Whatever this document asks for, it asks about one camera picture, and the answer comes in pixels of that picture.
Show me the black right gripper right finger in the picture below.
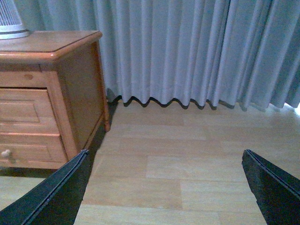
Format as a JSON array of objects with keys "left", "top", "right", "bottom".
[{"left": 242, "top": 150, "right": 300, "bottom": 225}]

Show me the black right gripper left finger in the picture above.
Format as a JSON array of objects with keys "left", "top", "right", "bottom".
[{"left": 0, "top": 150, "right": 91, "bottom": 225}]

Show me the wooden drawer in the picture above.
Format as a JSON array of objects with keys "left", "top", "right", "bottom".
[
  {"left": 0, "top": 135, "right": 67, "bottom": 163},
  {"left": 0, "top": 88, "right": 59, "bottom": 135}
]

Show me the lower drawer knob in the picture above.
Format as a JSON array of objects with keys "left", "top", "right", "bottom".
[{"left": 0, "top": 149, "right": 12, "bottom": 160}]

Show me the wooden nightstand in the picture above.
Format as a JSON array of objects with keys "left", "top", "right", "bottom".
[{"left": 0, "top": 31, "right": 110, "bottom": 169}]

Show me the light blue curtain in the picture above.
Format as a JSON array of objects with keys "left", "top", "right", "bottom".
[{"left": 16, "top": 0, "right": 300, "bottom": 109}]

